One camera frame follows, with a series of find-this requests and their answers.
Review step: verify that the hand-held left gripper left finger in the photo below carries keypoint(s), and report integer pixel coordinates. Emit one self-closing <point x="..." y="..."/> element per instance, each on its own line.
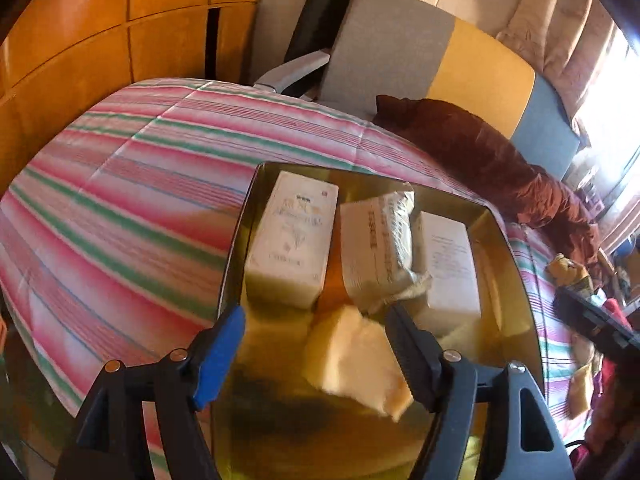
<point x="220" y="355"/>

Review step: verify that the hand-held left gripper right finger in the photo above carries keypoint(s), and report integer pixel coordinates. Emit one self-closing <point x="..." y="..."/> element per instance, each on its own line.
<point x="407" y="355"/>

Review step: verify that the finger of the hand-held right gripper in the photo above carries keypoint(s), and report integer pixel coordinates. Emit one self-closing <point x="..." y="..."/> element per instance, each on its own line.
<point x="595" y="317"/>

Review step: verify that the rectangular tin box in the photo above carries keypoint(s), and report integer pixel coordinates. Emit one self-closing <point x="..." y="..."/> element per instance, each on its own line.
<point x="270" y="410"/>

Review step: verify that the printed white carton box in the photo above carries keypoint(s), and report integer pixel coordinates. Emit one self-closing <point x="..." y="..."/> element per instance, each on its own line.
<point x="292" y="240"/>

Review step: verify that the yellow plush toy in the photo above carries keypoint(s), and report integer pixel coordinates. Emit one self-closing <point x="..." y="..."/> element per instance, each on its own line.
<point x="565" y="267"/>

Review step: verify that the red fleece garment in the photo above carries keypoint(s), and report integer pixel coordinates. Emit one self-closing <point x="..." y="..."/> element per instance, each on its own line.
<point x="610" y="395"/>

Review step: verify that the plain white carton box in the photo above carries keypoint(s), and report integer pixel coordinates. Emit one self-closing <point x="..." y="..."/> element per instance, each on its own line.
<point x="450" y="270"/>

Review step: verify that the pale tissue packet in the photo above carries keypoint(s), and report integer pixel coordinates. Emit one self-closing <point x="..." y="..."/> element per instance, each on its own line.
<point x="375" y="250"/>

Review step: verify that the striped blanket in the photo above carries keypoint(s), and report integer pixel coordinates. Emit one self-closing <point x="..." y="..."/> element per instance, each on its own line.
<point x="125" y="185"/>

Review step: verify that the patterned beige curtain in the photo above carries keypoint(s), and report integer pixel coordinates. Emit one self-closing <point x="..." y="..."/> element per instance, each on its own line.
<point x="550" y="20"/>

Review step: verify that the grey yellow blue headboard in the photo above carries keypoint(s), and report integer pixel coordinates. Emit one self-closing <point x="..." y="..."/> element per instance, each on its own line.
<point x="390" y="50"/>

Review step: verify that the wooden wardrobe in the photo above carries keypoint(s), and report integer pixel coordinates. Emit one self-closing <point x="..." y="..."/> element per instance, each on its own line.
<point x="100" y="35"/>

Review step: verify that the black panel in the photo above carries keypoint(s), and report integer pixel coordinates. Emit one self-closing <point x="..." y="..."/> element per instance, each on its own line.
<point x="325" y="10"/>

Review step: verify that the grey bed rail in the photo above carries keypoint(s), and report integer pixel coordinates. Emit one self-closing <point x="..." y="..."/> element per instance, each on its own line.
<point x="295" y="72"/>

